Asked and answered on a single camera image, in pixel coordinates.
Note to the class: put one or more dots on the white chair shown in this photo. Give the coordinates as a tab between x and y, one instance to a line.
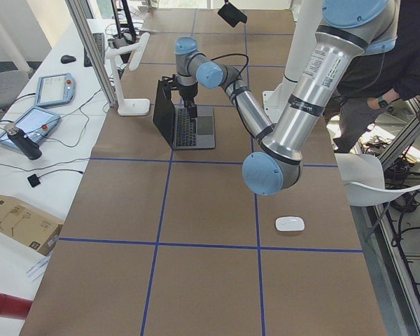
363	179

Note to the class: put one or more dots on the upper blue teach pendant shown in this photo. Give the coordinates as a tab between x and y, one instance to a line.
55	90

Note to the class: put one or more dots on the brown cardboard box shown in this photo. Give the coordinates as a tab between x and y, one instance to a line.
28	225

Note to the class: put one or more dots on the red cylinder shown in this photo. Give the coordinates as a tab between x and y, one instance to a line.
12	307

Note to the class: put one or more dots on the person in black clothes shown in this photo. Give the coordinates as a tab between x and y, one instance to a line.
373	75

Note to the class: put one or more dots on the black water bottle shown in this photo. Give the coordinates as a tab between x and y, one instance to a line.
29	148

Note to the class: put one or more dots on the person's hand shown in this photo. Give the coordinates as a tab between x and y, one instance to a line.
383	100

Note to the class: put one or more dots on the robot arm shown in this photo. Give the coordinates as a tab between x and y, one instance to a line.
338	31

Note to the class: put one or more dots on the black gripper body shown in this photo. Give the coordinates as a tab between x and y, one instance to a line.
187	93

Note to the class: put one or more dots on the blue teach pendant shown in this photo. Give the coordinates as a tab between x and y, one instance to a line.
37	123
55	90

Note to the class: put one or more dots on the brown paper table cover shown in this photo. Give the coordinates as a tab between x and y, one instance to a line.
159	242

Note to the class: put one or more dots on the aluminium frame post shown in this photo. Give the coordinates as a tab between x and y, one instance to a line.
79	19

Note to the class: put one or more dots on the white computer mouse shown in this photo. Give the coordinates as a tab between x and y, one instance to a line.
290	224

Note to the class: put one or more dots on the grey laptop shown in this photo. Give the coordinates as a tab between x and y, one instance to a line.
177	127

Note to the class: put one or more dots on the lower blue teach pendant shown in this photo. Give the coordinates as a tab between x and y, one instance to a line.
37	123

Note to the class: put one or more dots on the small black puck device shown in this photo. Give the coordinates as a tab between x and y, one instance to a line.
34	180

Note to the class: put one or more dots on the black computer mouse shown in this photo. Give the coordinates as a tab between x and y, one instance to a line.
66	59

